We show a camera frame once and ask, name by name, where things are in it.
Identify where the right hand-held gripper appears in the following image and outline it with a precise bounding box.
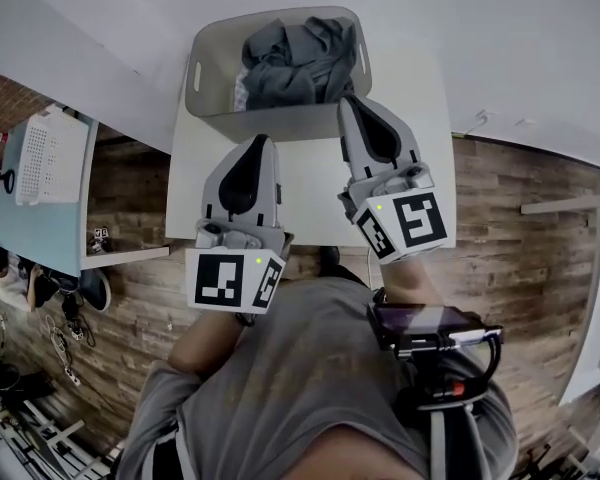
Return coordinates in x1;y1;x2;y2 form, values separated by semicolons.
336;96;449;266

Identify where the person's left forearm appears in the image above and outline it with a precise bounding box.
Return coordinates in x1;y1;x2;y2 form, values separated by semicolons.
168;310;246;382

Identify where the white desk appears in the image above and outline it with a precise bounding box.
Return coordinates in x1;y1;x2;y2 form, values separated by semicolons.
519;185;600;409
164;57;455;249

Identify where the black chest-mounted phone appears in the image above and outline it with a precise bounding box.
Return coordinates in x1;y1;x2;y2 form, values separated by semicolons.
367;302;504;352

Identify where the person's grey t-shirt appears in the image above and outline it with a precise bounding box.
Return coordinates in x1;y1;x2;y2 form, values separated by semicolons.
114;275;519;480

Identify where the person's head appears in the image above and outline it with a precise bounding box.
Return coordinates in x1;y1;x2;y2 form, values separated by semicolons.
299;425;431;480

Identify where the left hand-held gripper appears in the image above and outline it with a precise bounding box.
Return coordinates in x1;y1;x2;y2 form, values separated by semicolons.
184;135;295;315

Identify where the grey harness strap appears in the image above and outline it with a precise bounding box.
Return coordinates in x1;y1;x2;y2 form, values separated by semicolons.
429;407;451;480

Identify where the grey plastic basket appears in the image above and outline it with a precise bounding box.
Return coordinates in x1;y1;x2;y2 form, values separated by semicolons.
183;5;374;142

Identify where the light blue table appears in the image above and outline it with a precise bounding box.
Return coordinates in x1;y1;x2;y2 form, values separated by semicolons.
0;112;101;278

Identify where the person's black shoe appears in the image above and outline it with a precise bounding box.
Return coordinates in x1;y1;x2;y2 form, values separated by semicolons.
319;245;342;277

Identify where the dark grey garment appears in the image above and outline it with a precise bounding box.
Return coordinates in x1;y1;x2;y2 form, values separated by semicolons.
240;15;359;112

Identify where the black chest mount rig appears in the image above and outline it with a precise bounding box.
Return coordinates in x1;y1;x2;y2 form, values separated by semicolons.
394;335;504;412

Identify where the unused hand-held gripper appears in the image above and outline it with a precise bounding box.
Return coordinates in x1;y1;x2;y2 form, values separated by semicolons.
89;225;114;255

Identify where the person's right forearm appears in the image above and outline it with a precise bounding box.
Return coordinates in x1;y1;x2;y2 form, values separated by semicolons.
387;257;444;309

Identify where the white perforated basket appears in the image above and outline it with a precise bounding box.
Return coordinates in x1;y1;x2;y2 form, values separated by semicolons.
13;103;90;208

